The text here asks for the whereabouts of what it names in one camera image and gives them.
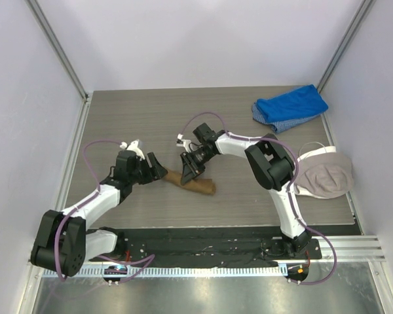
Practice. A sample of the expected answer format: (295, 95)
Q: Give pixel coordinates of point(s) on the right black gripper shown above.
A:
(190, 169)

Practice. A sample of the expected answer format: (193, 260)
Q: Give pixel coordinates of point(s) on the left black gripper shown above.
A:
(156, 171)

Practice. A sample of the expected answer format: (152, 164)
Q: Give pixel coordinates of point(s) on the brown cloth napkin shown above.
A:
(201, 186)

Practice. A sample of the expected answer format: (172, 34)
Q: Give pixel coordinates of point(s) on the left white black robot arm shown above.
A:
(64, 242)

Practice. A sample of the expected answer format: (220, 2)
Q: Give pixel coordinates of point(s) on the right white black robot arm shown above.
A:
(271, 165)

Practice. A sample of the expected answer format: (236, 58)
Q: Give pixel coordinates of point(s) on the blue white checkered cloth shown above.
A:
(280, 126)

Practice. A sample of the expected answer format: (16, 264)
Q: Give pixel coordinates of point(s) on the grey white cap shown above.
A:
(324, 172)

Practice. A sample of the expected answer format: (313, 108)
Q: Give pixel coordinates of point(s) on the blue folded cloth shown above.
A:
(301, 102)

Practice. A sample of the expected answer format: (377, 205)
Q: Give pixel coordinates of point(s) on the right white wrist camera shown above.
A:
(182, 142)

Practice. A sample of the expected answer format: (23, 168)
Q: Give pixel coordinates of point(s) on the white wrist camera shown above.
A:
(134, 146)
(182, 142)

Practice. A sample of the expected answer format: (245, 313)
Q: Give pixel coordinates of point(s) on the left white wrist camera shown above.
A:
(134, 146)

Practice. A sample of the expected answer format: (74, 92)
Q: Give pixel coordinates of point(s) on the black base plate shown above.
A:
(205, 248)

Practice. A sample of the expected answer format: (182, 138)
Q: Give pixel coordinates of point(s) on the slotted white cable duct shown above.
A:
(104, 270)

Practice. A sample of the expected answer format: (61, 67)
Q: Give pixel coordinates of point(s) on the left aluminium frame post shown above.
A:
(55, 44)

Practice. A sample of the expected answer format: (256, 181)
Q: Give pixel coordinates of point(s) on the aluminium frame post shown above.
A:
(348, 36)
(55, 44)

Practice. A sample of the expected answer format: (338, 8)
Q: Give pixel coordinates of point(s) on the front aluminium rail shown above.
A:
(319, 249)

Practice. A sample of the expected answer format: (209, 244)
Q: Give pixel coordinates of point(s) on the right aluminium frame post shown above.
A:
(348, 36)

